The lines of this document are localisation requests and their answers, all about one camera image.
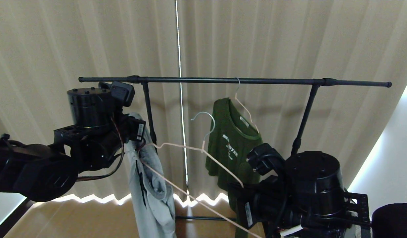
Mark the black clothes rack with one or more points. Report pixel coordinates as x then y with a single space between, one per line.
256 80

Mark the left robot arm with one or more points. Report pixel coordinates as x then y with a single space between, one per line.
31 172

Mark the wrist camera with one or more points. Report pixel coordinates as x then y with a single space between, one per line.
122 92
263 158

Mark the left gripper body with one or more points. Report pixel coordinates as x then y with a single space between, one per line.
130 129

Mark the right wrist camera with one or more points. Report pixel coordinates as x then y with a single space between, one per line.
263 158

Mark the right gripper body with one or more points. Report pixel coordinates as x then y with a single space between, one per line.
266 208

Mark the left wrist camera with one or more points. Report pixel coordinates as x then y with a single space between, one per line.
122 92

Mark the beige curtain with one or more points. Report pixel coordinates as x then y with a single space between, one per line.
74 39

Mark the pink clothes hanger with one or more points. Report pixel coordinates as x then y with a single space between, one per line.
243 107
190 148

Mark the pale grey garment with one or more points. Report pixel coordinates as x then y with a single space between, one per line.
154 205

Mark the green printed shirt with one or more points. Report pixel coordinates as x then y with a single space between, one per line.
233 138

